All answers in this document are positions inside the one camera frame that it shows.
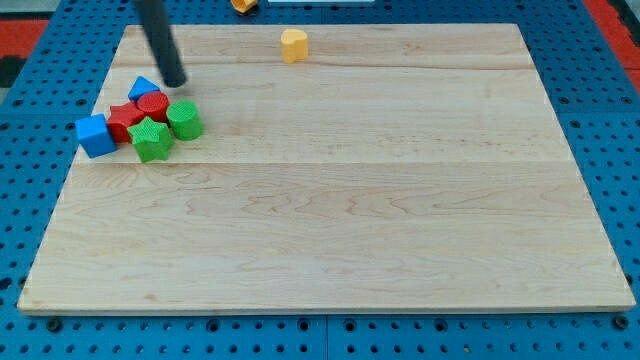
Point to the green cylinder block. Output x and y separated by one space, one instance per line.
183 116

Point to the red star block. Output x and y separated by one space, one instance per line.
121 118

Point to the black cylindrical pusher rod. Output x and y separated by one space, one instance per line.
156 27

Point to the green star block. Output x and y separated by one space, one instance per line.
151 140

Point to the yellow block at top edge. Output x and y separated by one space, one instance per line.
243 6

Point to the red cylinder block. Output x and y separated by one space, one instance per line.
154 104

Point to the yellow heart block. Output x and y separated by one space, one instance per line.
294 45

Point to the wooden board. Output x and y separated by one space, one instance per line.
408 169

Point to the blue cube block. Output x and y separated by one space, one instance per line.
94 136

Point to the blue triangle block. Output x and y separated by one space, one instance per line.
140 87

